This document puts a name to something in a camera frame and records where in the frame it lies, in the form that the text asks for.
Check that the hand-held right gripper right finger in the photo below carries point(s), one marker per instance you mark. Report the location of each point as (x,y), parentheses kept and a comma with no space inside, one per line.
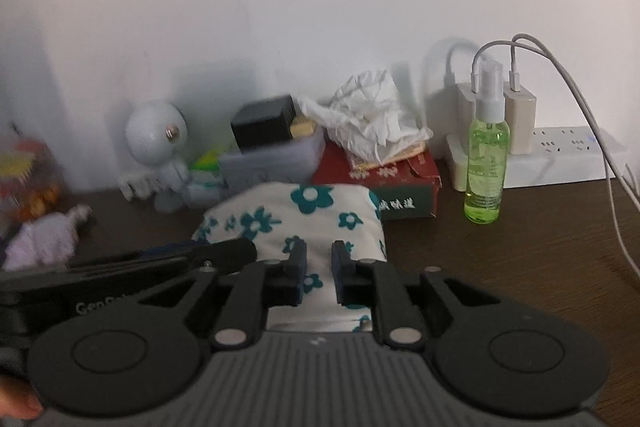
(340,277)

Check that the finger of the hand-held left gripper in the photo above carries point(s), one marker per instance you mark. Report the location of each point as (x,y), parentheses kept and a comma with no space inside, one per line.
(227,254)
(170,248)

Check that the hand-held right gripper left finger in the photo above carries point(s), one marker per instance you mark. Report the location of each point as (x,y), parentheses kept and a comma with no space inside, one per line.
(300,272)

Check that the cream garment with teal flowers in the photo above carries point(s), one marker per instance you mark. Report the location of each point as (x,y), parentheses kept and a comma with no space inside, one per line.
(310,217)

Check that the person's left hand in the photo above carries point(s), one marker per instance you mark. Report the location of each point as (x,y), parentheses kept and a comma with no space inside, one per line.
(15,399)

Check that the pastel patterned cloth pile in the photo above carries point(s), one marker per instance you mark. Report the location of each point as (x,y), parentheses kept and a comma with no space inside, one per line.
(45,239)

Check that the stack of green packets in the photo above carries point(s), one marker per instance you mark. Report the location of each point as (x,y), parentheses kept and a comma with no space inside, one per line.
(207,167)

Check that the white robot toy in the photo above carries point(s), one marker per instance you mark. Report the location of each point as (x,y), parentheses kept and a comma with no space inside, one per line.
(150,137)

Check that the small black box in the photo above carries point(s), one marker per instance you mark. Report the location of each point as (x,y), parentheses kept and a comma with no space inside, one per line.
(262,122)

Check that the small tan box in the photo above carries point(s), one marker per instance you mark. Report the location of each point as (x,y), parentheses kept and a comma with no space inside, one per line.
(302,128)

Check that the green spray bottle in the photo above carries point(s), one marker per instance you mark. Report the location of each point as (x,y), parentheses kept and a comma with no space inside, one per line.
(485,167)

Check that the white charger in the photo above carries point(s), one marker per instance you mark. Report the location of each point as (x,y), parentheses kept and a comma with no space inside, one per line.
(520,119)

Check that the white power strip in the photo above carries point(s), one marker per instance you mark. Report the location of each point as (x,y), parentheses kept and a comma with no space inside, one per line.
(560,162)

